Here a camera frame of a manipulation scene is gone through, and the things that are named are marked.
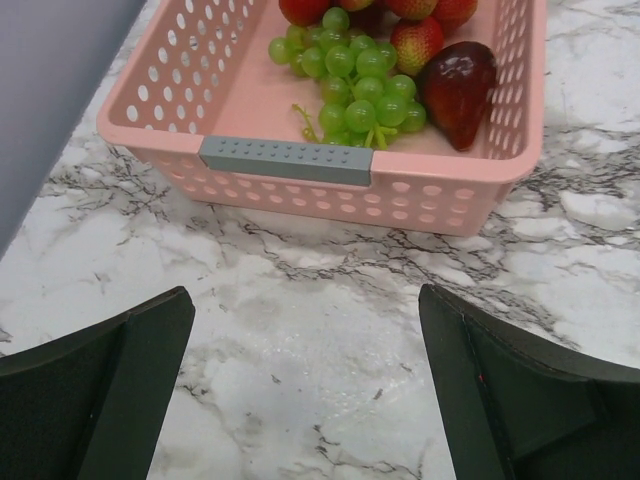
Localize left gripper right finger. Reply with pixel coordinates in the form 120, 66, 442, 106
419, 284, 639, 480

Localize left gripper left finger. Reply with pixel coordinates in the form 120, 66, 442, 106
1, 287, 195, 479

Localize pink plastic basket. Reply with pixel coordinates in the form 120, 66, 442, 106
97, 1, 546, 236

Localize green fake grapes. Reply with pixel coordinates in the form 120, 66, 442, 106
267, 23, 427, 150

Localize red fake fruit bunch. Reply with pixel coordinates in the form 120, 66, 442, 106
278, 0, 479, 76

